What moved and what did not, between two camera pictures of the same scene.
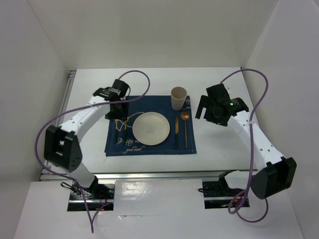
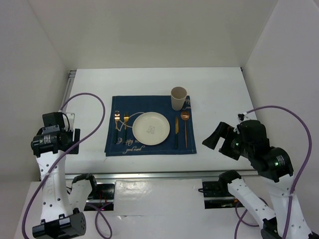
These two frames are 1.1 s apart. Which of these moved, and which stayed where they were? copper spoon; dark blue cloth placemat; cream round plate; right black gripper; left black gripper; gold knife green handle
Moved: left black gripper; right black gripper
Stayed: gold knife green handle; dark blue cloth placemat; copper spoon; cream round plate
